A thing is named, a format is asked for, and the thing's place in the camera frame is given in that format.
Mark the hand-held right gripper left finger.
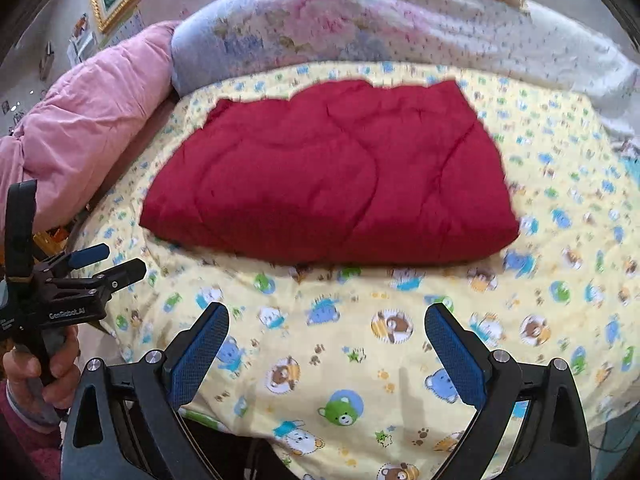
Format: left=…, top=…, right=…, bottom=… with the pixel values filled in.
left=60, top=302, right=231, bottom=480

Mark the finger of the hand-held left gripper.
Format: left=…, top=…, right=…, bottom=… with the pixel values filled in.
left=67, top=243, right=111, bottom=269
left=95, top=258, right=147, bottom=292

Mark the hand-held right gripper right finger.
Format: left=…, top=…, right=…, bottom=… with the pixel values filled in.
left=424, top=303, right=594, bottom=480

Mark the red puffer jacket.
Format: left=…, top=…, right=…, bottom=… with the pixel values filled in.
left=139, top=77, right=521, bottom=265

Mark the person's left forearm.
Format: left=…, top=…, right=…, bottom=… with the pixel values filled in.
left=0, top=382, right=68, bottom=480

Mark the person's left hand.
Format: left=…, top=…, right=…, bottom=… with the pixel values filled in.
left=2, top=327, right=82, bottom=402

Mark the yellow bear print bedsheet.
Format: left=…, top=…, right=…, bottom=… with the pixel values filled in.
left=75, top=60, right=640, bottom=480

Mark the pink quilt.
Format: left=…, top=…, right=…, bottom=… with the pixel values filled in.
left=0, top=21, right=183, bottom=226

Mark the floral pastel quilt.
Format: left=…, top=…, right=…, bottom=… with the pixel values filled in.
left=170, top=0, right=640, bottom=141

